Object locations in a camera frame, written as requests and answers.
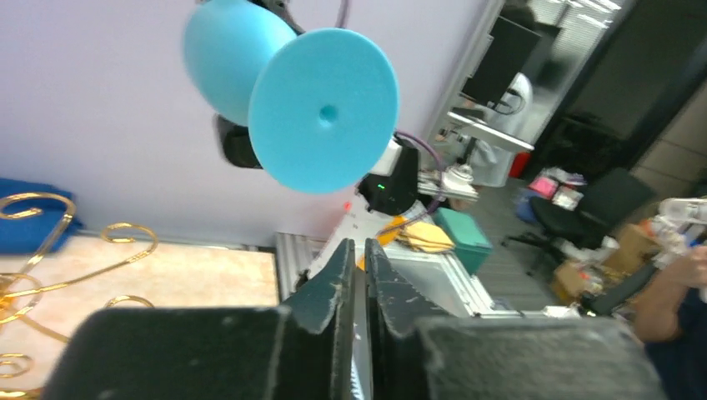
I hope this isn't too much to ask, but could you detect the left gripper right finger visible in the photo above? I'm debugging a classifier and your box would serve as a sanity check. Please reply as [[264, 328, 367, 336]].
[[365, 239, 664, 399]]

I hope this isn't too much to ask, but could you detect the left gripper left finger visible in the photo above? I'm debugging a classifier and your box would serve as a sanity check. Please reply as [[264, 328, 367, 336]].
[[43, 239, 356, 399]]

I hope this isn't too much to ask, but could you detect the blue plastic wine glass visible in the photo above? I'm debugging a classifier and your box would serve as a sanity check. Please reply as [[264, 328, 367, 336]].
[[183, 1, 399, 194]]

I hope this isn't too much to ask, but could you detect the gold wire glass rack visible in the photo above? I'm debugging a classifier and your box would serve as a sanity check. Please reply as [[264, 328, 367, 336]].
[[1, 192, 159, 399]]

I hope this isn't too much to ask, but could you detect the person forearm in background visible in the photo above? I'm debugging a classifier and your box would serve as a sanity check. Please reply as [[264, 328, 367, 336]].
[[634, 246, 706, 343]]

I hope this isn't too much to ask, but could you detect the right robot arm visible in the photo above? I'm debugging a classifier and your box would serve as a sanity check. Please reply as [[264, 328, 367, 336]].
[[215, 115, 441, 247]]

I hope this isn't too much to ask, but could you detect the black office chair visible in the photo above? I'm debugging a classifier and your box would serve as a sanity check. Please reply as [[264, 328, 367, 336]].
[[500, 168, 655, 276]]

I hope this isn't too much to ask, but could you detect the blue cloth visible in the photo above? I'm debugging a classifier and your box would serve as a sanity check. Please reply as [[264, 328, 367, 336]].
[[1, 177, 74, 255]]

